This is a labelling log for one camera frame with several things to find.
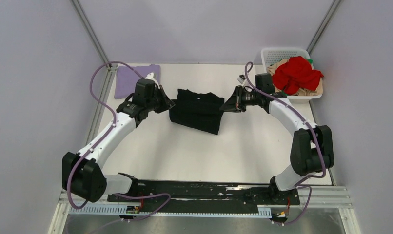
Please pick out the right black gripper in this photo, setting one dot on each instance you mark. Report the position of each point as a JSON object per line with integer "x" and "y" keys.
{"x": 234, "y": 103}

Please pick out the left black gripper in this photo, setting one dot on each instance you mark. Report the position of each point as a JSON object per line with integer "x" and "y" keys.
{"x": 167, "y": 103}

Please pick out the black t shirt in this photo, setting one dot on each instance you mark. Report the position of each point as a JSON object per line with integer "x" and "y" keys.
{"x": 197, "y": 111}

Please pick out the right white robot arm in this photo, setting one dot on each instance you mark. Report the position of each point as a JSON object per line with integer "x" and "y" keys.
{"x": 311, "y": 152}

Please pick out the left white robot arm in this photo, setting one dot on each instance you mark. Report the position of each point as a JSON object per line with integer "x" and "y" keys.
{"x": 82, "y": 171}

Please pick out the folded purple t shirt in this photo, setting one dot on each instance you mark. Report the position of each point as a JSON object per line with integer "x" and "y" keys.
{"x": 126, "y": 78}

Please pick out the white plastic basket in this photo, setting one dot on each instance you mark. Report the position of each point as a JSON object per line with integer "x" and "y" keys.
{"x": 274, "y": 55}

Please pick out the red t shirt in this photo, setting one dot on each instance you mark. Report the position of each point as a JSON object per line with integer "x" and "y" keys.
{"x": 296, "y": 76}

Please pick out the beige t shirt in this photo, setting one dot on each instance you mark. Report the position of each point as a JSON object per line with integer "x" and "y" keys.
{"x": 308, "y": 92}

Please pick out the left aluminium corner post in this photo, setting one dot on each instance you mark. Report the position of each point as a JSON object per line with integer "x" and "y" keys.
{"x": 77, "y": 6}

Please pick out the aluminium corner post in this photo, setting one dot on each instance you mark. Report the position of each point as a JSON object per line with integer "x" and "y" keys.
{"x": 329, "y": 15}
{"x": 77, "y": 6}

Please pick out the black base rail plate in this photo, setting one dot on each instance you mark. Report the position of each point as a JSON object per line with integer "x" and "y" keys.
{"x": 211, "y": 197}

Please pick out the right aluminium corner post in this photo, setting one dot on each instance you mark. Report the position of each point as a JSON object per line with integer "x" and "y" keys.
{"x": 329, "y": 15}

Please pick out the aluminium frame rail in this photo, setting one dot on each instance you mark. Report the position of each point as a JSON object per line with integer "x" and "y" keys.
{"x": 325, "y": 197}

